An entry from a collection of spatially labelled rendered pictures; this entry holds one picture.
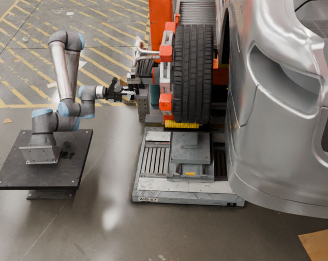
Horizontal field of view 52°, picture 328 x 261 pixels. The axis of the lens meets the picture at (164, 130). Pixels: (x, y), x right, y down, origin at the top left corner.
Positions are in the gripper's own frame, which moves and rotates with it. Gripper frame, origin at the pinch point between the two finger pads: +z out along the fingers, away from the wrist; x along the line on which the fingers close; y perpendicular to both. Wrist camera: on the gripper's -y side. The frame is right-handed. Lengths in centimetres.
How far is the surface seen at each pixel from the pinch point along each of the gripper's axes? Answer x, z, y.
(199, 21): -241, 45, 57
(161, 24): -54, 14, -21
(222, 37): -50, 59, -13
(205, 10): -276, 53, 56
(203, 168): 7, 48, 65
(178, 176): 14, 30, 69
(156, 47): -54, 10, -3
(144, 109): -67, -7, 68
